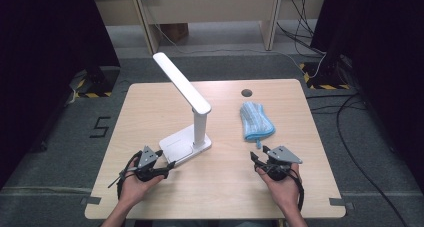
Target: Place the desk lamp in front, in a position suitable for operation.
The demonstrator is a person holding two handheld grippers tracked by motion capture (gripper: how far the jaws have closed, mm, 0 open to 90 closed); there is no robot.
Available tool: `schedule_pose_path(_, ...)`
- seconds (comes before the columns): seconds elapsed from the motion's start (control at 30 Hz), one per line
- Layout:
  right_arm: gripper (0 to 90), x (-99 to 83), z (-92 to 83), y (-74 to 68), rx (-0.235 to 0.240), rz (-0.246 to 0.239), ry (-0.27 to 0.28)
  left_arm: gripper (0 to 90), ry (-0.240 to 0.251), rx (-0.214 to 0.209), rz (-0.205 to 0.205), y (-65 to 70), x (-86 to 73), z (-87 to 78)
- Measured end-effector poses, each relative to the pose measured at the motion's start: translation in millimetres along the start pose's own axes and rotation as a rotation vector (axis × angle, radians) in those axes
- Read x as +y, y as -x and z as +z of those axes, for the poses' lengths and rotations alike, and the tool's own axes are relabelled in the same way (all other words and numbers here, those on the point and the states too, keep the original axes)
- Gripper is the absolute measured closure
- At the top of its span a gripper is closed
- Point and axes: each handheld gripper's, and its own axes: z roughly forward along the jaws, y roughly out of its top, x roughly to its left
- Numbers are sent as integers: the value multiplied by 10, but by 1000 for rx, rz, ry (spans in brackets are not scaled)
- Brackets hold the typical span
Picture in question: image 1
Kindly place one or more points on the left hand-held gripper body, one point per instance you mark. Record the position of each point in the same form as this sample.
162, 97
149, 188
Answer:
147, 157

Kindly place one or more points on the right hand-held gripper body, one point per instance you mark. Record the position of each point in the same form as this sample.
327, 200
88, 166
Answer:
283, 156

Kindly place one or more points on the blue cleaning cloth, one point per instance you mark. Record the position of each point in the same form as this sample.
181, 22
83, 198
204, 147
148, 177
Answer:
256, 122

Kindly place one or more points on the white desk lamp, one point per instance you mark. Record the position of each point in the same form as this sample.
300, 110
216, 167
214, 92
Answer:
200, 125

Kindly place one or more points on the person's left hand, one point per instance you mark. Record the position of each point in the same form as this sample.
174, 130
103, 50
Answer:
135, 188

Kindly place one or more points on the person's right hand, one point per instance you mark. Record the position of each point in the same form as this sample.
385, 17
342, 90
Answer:
285, 192

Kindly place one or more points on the grey tape piece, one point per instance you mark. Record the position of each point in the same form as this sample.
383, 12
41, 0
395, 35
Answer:
91, 200
338, 202

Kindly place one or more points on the black stand base striped tape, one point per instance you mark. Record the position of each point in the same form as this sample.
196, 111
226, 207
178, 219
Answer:
328, 77
100, 82

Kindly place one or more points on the brown cardboard box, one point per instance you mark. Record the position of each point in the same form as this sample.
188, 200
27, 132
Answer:
175, 32

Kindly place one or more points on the black curtain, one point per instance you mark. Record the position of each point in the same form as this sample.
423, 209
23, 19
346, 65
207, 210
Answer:
383, 53
46, 53

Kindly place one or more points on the beige wooden desk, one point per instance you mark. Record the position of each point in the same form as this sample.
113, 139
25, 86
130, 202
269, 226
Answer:
213, 10

